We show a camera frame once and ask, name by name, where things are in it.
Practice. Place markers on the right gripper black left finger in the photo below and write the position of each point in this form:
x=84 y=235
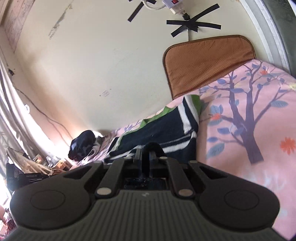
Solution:
x=137 y=161

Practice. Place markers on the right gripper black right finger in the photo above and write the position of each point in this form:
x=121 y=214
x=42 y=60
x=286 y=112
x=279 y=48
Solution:
x=155 y=164

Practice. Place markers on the green navy striped knit sweater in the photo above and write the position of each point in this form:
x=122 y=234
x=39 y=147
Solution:
x=175 y=132

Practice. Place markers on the dark navy clothes pile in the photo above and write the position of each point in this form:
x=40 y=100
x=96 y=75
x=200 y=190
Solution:
x=81 y=146

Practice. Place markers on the white printed garment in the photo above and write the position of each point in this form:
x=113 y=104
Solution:
x=97 y=148

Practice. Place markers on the pink floral bed sheet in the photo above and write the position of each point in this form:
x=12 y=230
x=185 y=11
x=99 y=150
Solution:
x=247 y=128

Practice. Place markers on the cluttered wooden side table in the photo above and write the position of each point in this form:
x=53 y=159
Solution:
x=21 y=171

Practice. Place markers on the brown cushion mat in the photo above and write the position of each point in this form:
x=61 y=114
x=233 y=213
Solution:
x=194 y=64

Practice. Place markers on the beige curtain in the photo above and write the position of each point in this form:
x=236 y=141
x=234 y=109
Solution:
x=19 y=131

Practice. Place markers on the white power strip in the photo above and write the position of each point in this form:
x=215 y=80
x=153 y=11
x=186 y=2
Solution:
x=175 y=6

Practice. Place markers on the black tape strips on wall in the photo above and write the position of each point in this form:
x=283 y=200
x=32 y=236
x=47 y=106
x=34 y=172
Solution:
x=187 y=23

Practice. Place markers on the white window frame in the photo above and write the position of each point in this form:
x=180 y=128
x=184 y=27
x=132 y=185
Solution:
x=275 y=24

